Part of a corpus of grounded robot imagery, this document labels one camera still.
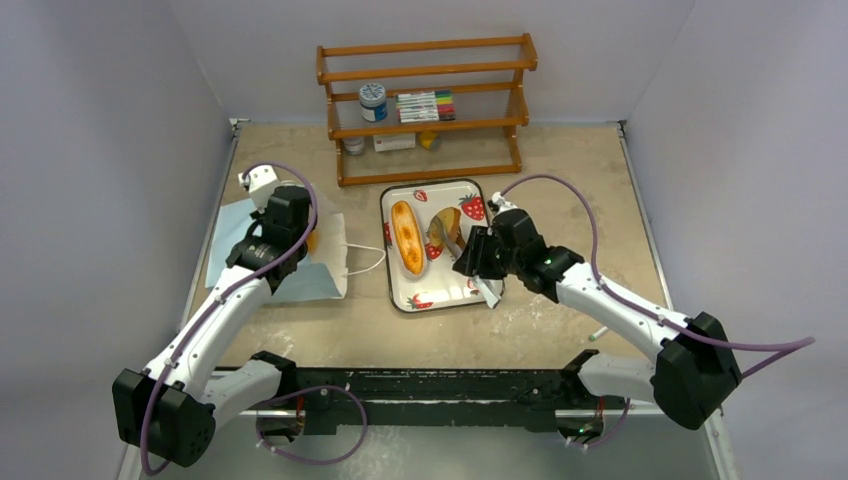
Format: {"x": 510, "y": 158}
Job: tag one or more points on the long fake baguette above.
{"x": 407, "y": 237}

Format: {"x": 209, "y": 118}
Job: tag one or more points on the set of coloured markers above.
{"x": 425, "y": 106}

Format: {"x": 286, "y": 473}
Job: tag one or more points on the orange wooden shelf rack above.
{"x": 485, "y": 76}

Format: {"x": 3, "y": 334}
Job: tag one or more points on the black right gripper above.
{"x": 486, "y": 246}

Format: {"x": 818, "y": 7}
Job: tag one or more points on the blue paint jar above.
{"x": 373, "y": 102}

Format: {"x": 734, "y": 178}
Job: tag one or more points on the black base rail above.
{"x": 536, "y": 400}

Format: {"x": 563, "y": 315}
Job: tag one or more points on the metal tongs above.
{"x": 483, "y": 286}

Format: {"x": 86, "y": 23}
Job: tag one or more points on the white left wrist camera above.
{"x": 260, "y": 183}

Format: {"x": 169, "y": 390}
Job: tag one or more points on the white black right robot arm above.
{"x": 688, "y": 370}

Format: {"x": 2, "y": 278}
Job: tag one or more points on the small yellow object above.
{"x": 429, "y": 140}

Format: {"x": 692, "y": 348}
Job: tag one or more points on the small white jar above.
{"x": 354, "y": 145}

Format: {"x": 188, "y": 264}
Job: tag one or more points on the white red small box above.
{"x": 393, "y": 142}

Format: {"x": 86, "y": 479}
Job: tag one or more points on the white green marker pen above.
{"x": 597, "y": 334}

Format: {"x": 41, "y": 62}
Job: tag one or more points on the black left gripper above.
{"x": 259, "y": 217}

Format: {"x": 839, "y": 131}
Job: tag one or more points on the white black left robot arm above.
{"x": 162, "y": 409}

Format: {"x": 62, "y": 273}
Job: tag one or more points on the orange fake bread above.
{"x": 313, "y": 241}

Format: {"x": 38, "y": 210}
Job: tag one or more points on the strawberry print white tray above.
{"x": 438, "y": 286}

